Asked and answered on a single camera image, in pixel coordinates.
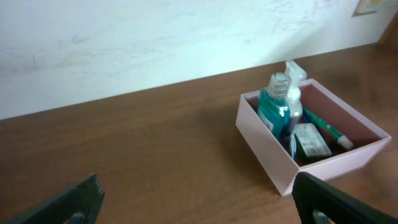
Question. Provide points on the blue white toothbrush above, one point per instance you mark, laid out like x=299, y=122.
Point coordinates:
x=293, y=146

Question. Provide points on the clear spray bottle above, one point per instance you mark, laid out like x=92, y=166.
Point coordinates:
x=296, y=74

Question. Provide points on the white square cardboard box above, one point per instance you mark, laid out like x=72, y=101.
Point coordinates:
x=369, y=139

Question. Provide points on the green soap box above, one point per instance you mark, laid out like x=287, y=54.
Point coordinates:
x=310, y=144

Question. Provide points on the green toothpaste tube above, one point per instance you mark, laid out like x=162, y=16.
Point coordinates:
x=328, y=131

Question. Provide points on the teal mouthwash bottle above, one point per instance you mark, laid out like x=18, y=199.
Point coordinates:
x=273, y=109

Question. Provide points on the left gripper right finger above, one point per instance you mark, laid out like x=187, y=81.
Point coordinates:
x=319, y=202

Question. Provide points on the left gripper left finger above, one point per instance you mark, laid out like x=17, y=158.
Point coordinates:
x=80, y=203

